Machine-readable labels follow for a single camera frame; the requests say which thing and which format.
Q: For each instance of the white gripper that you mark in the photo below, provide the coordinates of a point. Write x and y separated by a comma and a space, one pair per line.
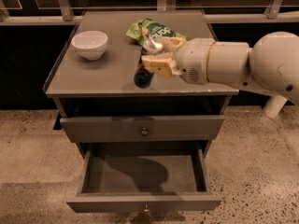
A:
193, 60

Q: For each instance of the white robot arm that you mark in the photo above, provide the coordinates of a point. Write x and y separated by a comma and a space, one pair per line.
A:
270, 67

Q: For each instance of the grey top drawer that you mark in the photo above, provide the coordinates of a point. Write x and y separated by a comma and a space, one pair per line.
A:
128, 129

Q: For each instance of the grey drawer cabinet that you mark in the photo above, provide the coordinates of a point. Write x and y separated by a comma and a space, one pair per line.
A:
106, 88

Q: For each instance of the brass top drawer knob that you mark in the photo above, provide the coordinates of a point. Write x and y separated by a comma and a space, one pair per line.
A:
144, 132

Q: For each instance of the open grey middle drawer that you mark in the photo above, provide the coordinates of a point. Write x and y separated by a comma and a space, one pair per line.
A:
164, 181

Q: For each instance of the green snack bag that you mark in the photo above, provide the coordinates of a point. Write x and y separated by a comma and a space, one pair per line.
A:
141, 30

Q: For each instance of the white ceramic bowl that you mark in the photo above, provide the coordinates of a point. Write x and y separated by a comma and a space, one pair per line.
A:
90, 45

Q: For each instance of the metal railing frame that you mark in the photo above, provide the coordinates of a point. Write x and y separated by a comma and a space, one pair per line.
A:
213, 11

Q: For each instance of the white post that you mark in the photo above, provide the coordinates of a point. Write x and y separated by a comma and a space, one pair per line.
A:
273, 106

